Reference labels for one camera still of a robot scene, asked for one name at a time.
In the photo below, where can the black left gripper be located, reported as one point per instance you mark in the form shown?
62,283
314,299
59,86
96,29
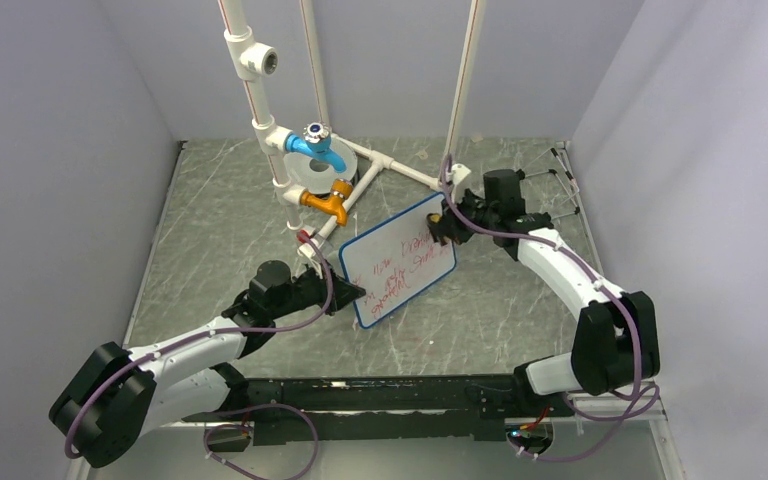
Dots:
343,293

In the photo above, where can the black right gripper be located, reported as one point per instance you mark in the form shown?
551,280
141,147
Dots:
449,225

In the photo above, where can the blue framed whiteboard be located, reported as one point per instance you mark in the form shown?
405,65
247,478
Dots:
395,261

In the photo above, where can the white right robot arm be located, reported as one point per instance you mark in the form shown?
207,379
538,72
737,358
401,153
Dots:
615,343

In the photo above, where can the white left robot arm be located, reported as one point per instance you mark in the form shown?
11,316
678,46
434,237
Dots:
120,394

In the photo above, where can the orange brass faucet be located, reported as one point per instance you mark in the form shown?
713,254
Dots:
333,204

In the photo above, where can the clear round plate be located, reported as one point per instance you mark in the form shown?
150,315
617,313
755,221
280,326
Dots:
318,176

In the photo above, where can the blue faucet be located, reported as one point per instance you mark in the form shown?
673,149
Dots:
315,142

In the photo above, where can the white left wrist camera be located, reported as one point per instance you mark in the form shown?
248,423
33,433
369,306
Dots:
313,247

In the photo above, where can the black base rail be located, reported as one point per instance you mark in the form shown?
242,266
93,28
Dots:
481,407

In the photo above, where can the white PVC pipe frame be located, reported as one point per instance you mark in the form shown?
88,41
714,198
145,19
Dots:
253,61

